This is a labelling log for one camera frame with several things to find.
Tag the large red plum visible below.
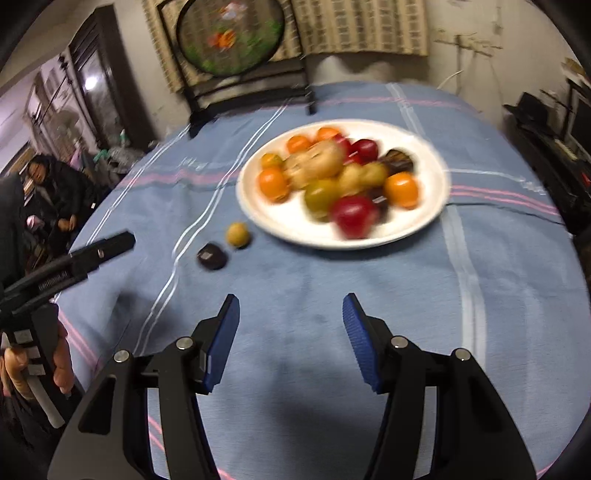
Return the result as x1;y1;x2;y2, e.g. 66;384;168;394
329;195;378;240

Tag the small yellow round fruit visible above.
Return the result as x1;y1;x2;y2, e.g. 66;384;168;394
225;222;251;249

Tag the blue striped tablecloth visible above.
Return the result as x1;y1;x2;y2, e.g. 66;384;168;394
51;82;591;480

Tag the beige striped curtain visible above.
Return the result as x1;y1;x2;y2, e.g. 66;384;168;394
143;0;432;93

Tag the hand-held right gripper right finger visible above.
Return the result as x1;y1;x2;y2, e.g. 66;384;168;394
342;292;539;480

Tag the person's dark jacket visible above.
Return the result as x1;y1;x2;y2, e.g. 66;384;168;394
0;175;28;289

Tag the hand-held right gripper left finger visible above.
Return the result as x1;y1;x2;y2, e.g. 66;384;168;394
48;294;242;480

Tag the dark framed glass door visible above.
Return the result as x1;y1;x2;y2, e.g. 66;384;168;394
69;7;158;148

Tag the large orange mandarin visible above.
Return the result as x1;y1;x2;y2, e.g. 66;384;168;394
383;172;420;209

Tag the white round plate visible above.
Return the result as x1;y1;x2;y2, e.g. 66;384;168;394
235;120;452;251

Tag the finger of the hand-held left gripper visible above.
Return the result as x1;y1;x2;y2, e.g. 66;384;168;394
67;232;136;278

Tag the black electronics shelf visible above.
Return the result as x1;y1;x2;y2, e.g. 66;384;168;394
503;78;591;236

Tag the large yellow-brown fruit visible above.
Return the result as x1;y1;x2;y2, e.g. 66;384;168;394
300;141;346;180

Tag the person's left hand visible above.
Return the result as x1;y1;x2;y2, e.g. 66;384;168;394
0;322;75;408

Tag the green-yellow round fruit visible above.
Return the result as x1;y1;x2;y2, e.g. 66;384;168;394
304;179;341;220

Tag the small pale yellow spotted fruit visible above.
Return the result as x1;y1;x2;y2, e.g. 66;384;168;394
283;154;311;190

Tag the round painted screen black stand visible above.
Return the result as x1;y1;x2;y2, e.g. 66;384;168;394
157;0;319;139

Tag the dark purple passion fruit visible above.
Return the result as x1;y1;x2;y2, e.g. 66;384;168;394
379;150;415;176
197;243;228;271
367;185;393;217

